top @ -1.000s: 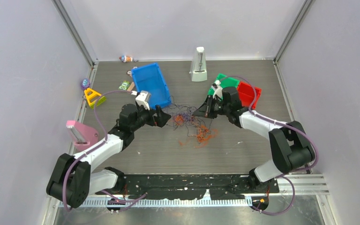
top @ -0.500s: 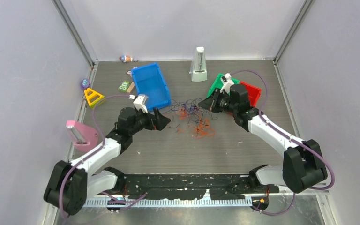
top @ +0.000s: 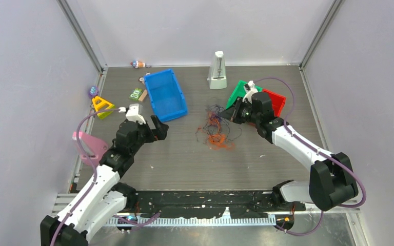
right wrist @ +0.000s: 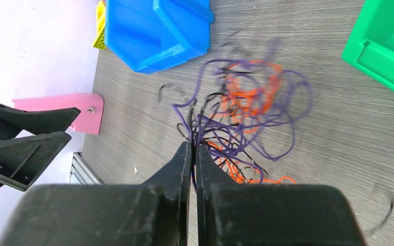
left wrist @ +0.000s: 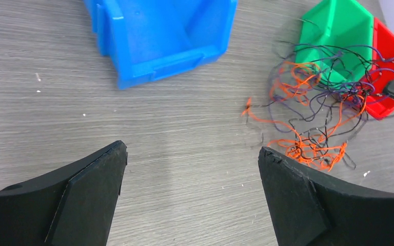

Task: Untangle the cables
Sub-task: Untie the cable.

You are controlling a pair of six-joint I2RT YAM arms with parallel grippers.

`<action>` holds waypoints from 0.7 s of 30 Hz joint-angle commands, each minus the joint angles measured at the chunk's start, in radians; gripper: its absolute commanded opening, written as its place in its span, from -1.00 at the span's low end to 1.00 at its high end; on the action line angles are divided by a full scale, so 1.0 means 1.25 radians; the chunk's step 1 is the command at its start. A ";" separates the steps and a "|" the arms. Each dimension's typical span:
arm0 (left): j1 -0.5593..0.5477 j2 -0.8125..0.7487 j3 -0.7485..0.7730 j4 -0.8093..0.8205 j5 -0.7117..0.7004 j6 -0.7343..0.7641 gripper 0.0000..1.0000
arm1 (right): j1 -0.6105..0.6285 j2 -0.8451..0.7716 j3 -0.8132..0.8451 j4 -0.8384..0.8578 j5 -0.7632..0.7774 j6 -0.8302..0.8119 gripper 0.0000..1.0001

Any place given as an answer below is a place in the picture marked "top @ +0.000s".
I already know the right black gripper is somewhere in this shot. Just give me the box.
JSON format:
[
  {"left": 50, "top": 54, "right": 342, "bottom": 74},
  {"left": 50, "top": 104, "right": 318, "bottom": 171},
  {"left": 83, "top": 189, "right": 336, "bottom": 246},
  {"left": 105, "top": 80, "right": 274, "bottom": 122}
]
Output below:
[{"left": 220, "top": 97, "right": 261, "bottom": 125}]

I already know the purple wire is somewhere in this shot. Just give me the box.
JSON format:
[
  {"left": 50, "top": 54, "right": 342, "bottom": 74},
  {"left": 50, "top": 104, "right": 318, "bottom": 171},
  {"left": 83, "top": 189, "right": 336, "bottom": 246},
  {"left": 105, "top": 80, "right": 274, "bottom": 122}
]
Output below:
[{"left": 206, "top": 104, "right": 232, "bottom": 136}]

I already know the black wire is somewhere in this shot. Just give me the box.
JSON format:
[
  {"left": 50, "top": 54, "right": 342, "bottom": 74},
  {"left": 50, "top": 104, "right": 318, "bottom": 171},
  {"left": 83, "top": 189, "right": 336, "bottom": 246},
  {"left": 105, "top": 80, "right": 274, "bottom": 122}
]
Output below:
[{"left": 195, "top": 108, "right": 244, "bottom": 145}]

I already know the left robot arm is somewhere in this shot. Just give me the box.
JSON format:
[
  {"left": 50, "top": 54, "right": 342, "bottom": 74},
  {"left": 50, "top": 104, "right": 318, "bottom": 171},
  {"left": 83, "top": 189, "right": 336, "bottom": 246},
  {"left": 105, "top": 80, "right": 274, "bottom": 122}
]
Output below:
[{"left": 40, "top": 115, "right": 169, "bottom": 245}]

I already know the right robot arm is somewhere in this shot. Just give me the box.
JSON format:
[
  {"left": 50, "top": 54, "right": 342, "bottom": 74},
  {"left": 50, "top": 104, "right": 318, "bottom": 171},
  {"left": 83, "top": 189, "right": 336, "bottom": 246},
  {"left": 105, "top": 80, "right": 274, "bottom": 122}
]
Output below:
[{"left": 220, "top": 92, "right": 359, "bottom": 211}]

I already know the green plastic bin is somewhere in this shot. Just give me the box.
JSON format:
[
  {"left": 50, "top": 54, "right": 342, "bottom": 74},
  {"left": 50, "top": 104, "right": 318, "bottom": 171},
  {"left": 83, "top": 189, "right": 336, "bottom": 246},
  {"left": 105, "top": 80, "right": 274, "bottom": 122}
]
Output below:
[{"left": 225, "top": 80, "right": 251, "bottom": 109}]

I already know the blue plastic bin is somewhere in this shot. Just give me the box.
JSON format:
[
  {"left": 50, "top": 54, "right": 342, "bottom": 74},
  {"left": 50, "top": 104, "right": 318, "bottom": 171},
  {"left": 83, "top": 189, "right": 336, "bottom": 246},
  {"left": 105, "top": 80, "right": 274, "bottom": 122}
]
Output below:
[{"left": 144, "top": 68, "right": 188, "bottom": 122}]

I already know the white metronome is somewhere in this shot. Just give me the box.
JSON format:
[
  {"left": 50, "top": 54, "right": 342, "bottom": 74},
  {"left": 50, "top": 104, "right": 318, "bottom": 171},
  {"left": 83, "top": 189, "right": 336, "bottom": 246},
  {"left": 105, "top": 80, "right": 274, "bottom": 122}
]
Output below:
[{"left": 207, "top": 51, "right": 227, "bottom": 90}]

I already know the wooden block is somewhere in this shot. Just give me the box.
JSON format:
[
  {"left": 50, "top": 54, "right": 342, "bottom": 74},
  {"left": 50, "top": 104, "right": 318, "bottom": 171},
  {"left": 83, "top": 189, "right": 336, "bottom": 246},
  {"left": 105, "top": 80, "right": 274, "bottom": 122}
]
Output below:
[{"left": 139, "top": 90, "right": 148, "bottom": 102}]

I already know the green toy block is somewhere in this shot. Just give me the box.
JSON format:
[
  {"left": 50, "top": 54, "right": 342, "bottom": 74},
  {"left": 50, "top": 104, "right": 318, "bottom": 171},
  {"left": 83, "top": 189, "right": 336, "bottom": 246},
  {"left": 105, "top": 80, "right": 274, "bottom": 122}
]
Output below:
[{"left": 129, "top": 88, "right": 143, "bottom": 101}]

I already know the red plastic bin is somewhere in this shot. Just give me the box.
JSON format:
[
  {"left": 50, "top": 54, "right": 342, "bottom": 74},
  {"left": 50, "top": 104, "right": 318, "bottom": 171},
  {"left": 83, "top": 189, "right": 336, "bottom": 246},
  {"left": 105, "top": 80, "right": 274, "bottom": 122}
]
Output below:
[{"left": 262, "top": 89, "right": 286, "bottom": 117}]

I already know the small round toy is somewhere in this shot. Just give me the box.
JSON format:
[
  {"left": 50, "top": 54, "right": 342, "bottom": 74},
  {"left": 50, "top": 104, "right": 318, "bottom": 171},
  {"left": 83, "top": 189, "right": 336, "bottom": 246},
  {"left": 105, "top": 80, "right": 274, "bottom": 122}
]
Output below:
[{"left": 139, "top": 72, "right": 151, "bottom": 84}]

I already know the yellow triangle toy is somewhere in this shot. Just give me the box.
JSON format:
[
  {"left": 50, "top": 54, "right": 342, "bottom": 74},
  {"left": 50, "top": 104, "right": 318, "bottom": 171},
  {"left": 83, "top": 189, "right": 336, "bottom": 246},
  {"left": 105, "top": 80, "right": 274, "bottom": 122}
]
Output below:
[{"left": 92, "top": 96, "right": 115, "bottom": 119}]

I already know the pink stand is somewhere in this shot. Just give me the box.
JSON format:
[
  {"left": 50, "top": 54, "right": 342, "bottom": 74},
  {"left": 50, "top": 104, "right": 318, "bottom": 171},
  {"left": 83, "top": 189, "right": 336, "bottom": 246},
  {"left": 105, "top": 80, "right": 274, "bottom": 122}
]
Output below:
[{"left": 72, "top": 132, "right": 109, "bottom": 167}]

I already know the small figurine toy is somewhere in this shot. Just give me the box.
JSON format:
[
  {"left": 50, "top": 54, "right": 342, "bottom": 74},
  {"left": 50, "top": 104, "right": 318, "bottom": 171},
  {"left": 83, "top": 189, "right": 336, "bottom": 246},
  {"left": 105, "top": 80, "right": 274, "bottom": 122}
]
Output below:
[{"left": 130, "top": 60, "right": 147, "bottom": 69}]

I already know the purple round toy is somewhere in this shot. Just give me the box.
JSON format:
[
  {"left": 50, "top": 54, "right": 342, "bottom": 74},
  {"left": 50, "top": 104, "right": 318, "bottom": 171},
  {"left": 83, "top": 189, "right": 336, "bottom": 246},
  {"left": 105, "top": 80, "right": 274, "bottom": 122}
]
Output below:
[{"left": 88, "top": 86, "right": 99, "bottom": 99}]

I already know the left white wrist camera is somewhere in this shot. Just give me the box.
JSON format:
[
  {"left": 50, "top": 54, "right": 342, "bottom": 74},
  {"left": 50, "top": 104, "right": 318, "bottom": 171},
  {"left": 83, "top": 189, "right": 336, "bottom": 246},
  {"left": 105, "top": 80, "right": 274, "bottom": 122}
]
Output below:
[{"left": 119, "top": 104, "right": 146, "bottom": 125}]

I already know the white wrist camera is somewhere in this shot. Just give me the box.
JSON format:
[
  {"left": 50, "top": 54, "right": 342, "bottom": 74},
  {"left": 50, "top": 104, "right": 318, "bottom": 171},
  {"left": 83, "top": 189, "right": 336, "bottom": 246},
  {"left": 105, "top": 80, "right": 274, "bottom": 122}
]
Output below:
[
  {"left": 119, "top": 104, "right": 146, "bottom": 125},
  {"left": 242, "top": 80, "right": 258, "bottom": 103}
]

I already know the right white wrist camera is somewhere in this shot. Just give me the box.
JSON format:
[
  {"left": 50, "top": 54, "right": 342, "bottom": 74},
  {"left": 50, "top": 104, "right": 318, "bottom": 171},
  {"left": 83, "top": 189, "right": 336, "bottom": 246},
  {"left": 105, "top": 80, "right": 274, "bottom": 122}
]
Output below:
[{"left": 242, "top": 80, "right": 258, "bottom": 103}]

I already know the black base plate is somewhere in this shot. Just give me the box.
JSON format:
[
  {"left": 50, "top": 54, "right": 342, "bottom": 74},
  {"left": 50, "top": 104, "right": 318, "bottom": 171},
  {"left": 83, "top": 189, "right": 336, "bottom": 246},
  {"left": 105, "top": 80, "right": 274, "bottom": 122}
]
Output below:
[{"left": 122, "top": 190, "right": 306, "bottom": 219}]

